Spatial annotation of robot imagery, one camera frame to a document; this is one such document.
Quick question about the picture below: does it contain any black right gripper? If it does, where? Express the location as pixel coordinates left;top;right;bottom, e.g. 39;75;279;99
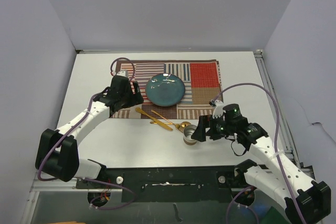
191;114;235;142

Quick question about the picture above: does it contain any beige metal cup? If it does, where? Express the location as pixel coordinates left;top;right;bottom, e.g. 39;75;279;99
183;124;197;146

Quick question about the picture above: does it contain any gold knife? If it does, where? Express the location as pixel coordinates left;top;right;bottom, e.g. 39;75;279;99
135;107;173;131

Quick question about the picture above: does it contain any blue ceramic plate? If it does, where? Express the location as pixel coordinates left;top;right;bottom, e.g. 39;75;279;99
145;73;186;107

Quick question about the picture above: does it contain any patchwork striped cloth placemat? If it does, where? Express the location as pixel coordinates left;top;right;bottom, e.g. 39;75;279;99
114;59;222;121

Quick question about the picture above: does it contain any gold spoon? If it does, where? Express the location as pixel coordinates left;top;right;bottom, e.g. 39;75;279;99
150;121;191;128

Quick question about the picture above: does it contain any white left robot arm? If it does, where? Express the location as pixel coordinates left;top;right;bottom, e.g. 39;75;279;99
35;70;144;188

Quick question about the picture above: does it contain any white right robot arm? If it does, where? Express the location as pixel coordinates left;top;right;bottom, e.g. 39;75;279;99
191;100;331;223

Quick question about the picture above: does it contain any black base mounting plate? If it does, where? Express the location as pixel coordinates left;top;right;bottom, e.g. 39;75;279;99
76;165;266;204

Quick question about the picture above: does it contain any blue object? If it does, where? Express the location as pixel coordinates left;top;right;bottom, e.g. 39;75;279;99
253;202;268;216

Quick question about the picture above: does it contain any green object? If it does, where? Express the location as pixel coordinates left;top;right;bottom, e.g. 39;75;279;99
260;207;289;224

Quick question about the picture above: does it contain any right side aluminium rail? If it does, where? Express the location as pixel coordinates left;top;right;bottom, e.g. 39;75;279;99
254;49;315;179

